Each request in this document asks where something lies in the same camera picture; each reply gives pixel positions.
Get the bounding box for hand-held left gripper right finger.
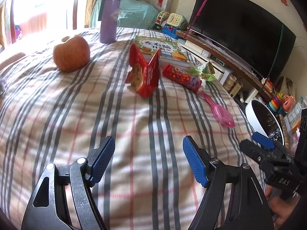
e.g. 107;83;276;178
182;135;274;230

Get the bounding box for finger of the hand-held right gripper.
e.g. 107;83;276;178
239;139;286;170
252;132;292;160

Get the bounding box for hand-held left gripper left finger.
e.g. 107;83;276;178
21;136;116;230

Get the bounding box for white bin with black bag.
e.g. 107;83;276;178
245;99;286;146

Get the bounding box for person's right hand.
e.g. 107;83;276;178
265;186;300;229

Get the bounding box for clear plastic storage boxes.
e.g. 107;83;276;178
284;97;307;144

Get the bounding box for plaid bed sheet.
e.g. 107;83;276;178
0;26;271;230

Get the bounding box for pink plastic spoon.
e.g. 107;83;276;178
199;91;235;128

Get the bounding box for red toy phone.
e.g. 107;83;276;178
261;78;274;93

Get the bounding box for beige bag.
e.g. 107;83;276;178
278;77;298;101

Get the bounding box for clear biscuit jar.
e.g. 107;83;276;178
223;75;237;88

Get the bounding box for green stick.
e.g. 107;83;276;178
262;25;285;91

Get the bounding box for brown wooden television shelf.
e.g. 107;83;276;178
177;30;271;101

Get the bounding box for red snack tube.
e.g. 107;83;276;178
162;63;203;93

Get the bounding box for green snack wrapper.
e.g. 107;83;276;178
189;62;217;82

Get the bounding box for red snack packet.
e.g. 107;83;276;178
125;44;162;98

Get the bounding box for white television cabinet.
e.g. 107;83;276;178
179;38;234;87

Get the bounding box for apple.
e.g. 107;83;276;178
53;35;91;73

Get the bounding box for black television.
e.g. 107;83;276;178
186;0;297;83

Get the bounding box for green children's book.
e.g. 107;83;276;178
133;35;195;69

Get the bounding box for toy telephone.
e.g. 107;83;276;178
161;13;190;39

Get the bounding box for purple thermos bottle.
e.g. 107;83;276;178
99;0;122;44

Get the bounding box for pink stick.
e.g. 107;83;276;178
185;0;215;40

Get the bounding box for yellow wheel toy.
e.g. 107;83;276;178
155;11;171;30

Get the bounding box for teal floral dust cover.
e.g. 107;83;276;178
90;0;160;30

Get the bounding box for rainbow stacking ring toy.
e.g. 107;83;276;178
268;93;287;117

